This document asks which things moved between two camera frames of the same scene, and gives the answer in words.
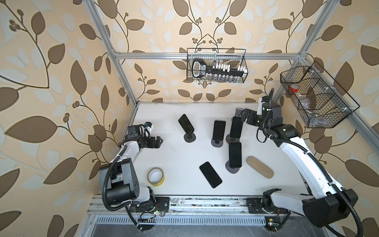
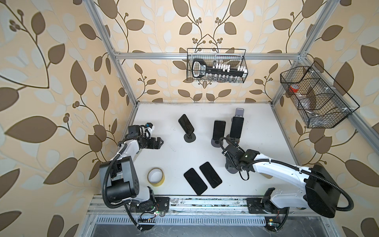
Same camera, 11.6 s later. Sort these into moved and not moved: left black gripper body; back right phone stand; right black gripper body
Moved: right black gripper body
Not moved: back right phone stand; left black gripper body
